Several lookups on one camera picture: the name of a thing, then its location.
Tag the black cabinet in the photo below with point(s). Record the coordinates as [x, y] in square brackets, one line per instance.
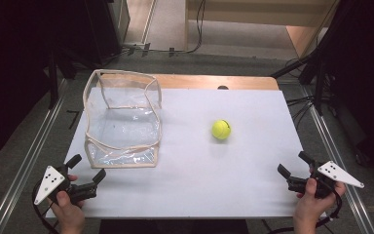
[107, 29]

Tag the person's left hand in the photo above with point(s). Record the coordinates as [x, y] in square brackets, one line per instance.
[69, 216]

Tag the wooden table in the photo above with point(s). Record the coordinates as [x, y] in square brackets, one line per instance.
[191, 82]

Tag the person's right hand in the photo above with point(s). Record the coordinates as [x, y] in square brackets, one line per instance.
[310, 211]

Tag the clear plastic bag beige trim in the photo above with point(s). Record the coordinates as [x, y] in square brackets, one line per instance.
[123, 149]

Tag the metal floor rail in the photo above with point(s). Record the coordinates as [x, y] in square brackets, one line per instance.
[26, 162]
[324, 130]

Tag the black tripod stand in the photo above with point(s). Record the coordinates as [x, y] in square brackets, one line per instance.
[292, 66]

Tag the white board sheet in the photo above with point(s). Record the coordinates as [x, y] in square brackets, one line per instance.
[191, 178]

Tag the black stand leg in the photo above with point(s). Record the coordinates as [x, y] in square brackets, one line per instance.
[52, 91]

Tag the light wooden furniture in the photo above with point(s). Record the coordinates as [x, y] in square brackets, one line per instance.
[256, 13]

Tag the yellow tennis ball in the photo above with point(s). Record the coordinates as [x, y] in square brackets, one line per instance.
[221, 129]

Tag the dark curtain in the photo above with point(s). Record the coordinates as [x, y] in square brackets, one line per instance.
[363, 81]
[9, 65]

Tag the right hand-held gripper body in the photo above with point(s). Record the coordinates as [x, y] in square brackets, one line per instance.
[337, 174]

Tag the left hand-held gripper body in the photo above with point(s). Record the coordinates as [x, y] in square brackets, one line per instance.
[50, 182]

